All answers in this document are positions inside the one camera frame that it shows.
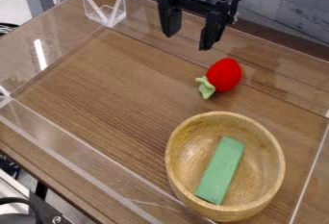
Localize brown wooden bowl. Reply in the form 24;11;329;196
164;112;285;222

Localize black cable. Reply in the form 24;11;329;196
0;196;33;207

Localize green rectangular stick block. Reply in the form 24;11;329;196
194;137;246;205

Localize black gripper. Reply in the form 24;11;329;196
156;0;242;51

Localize clear acrylic corner bracket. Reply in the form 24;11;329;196
81;0;126;28

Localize red plush strawberry toy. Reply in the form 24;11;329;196
195;58;242;100

